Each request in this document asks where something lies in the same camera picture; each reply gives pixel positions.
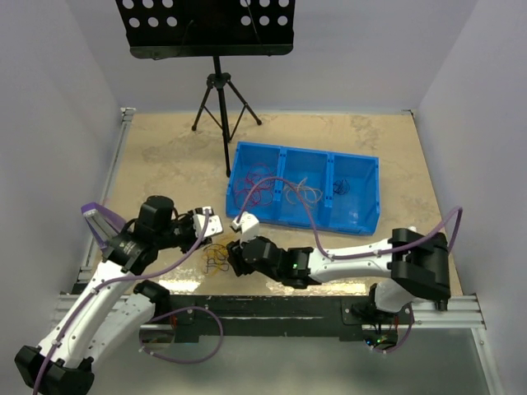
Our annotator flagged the purple box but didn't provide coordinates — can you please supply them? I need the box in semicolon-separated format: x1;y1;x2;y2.
81;202;126;255

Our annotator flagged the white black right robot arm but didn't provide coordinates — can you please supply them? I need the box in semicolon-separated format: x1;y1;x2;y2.
226;228;451;323

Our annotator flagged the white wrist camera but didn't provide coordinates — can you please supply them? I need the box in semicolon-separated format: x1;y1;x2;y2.
231;211;259;244
192;207;224;239

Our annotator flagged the blue three-compartment plastic bin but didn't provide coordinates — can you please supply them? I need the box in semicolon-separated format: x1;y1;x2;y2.
225;142;380;235

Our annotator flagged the aluminium frame rail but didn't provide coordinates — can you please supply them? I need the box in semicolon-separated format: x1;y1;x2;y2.
51;294;488;330

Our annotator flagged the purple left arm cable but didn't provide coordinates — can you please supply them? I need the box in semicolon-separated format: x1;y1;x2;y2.
30;209;212;395

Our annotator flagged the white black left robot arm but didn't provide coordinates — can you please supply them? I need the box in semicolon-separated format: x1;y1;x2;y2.
15;196;223;394

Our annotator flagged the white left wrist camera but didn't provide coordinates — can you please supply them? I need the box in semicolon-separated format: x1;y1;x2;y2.
192;207;224;239

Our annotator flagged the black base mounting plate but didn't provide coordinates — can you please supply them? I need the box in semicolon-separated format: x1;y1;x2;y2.
147;295;412;342

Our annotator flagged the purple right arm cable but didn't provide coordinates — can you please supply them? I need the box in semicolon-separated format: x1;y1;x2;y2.
234;176;464;261

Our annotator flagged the red cable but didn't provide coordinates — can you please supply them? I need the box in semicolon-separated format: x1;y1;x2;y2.
232;162;277;213

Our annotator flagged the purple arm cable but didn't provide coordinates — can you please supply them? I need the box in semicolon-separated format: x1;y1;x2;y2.
30;209;212;395
234;176;464;261

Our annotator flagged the black music stand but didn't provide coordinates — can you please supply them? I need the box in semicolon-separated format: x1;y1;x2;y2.
114;0;296;179

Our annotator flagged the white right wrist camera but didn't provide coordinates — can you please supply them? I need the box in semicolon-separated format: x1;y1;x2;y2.
231;211;259;244

